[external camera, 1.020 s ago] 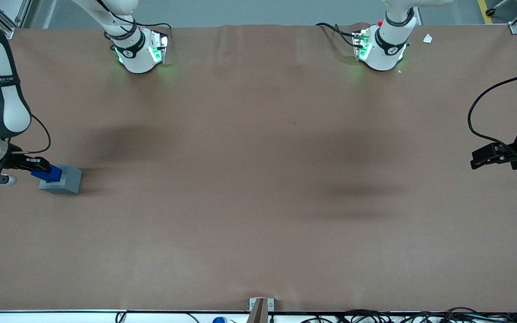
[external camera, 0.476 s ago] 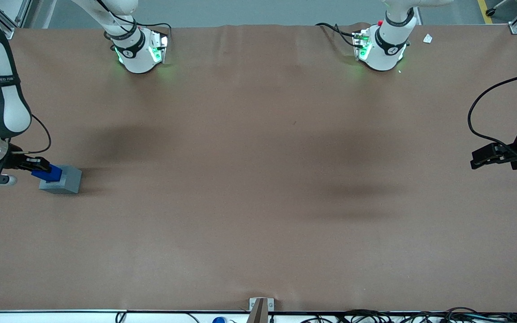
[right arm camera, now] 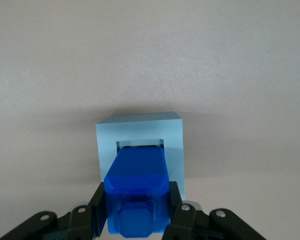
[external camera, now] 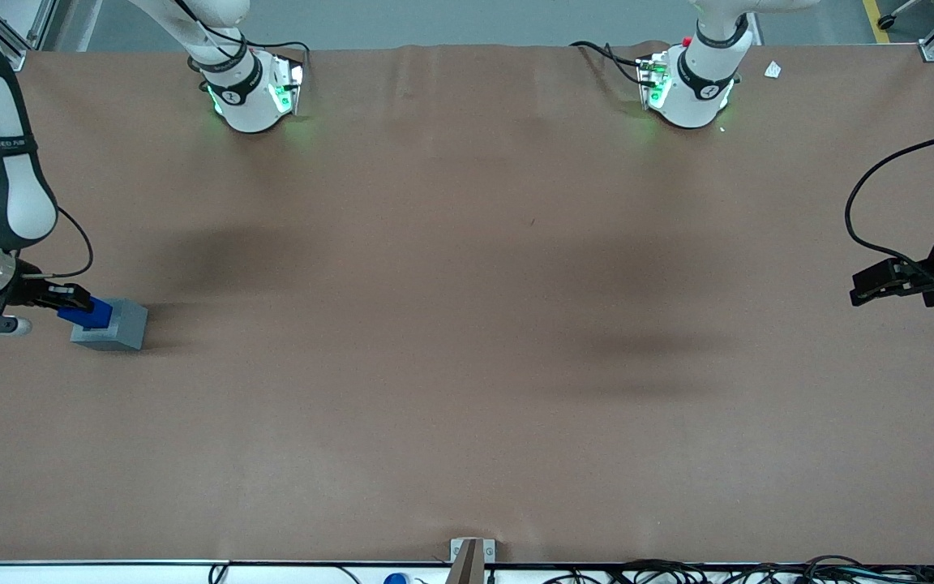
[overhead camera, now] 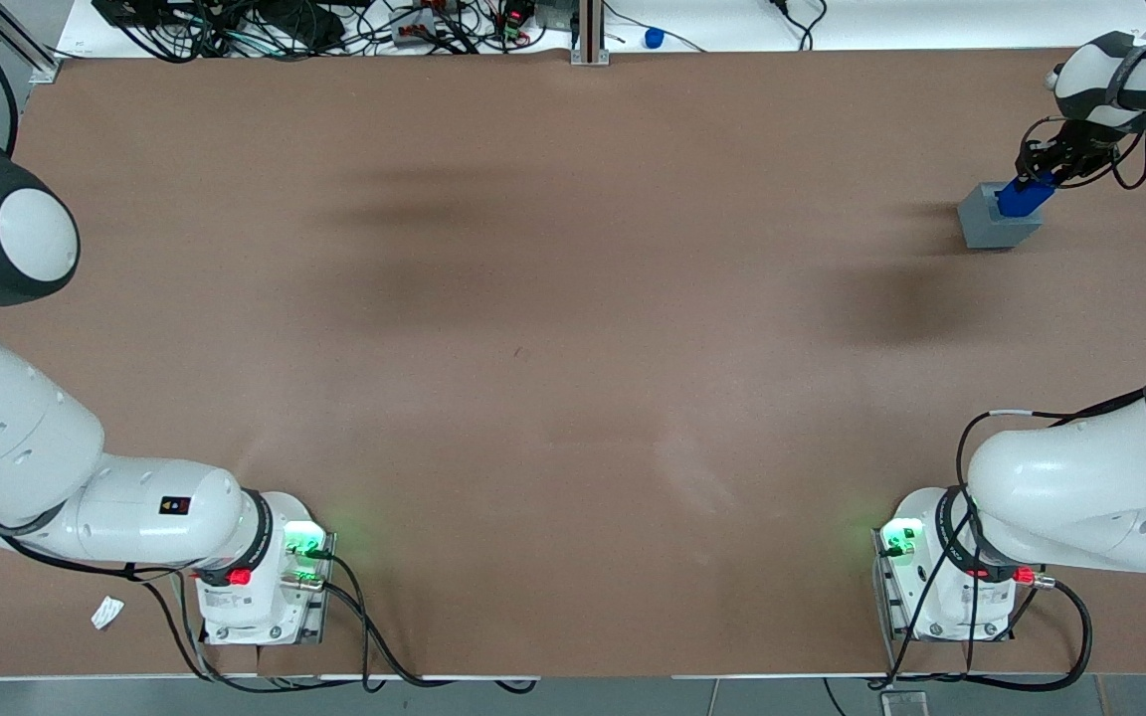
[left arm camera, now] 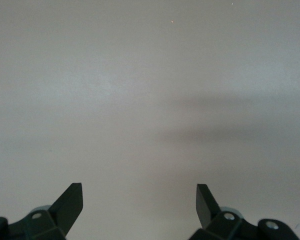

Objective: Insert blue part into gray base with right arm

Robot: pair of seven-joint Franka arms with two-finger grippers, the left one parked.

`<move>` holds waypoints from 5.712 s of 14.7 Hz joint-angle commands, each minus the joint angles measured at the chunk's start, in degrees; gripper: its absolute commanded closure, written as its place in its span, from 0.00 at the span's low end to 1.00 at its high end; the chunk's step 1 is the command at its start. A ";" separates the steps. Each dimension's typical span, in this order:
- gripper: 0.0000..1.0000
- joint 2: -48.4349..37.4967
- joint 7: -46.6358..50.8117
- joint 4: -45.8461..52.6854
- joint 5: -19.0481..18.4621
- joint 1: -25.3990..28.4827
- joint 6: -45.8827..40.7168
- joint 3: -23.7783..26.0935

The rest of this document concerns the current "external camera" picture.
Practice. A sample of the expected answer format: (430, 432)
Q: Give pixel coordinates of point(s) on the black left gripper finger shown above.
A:
(880, 276)
(905, 290)

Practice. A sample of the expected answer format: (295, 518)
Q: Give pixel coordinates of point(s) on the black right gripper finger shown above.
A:
(78, 309)
(62, 290)

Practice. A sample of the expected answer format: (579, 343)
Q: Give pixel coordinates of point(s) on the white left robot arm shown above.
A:
(694, 101)

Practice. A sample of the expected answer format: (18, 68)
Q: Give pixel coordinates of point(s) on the upright aluminium frame strut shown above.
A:
(44, 20)

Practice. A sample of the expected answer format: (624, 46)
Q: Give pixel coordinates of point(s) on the gray square base block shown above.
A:
(128, 328)

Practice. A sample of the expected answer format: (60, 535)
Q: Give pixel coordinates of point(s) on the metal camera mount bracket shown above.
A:
(471, 560)

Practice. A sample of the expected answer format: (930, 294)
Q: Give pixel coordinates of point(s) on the slanted aluminium frame strut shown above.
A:
(13, 49)

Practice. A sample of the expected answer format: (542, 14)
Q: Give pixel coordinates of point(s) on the blue plastic part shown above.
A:
(94, 319)

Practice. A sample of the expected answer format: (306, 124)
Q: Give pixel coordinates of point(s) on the small blue round cap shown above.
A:
(396, 579)

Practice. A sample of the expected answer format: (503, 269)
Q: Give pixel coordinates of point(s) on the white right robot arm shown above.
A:
(9, 186)

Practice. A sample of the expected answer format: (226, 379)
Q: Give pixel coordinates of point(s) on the small white paper scrap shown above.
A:
(773, 70)

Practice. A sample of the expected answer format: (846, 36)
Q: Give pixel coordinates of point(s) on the black caster wheel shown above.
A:
(886, 22)

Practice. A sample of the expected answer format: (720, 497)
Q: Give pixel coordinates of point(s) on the white table front rail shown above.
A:
(110, 574)

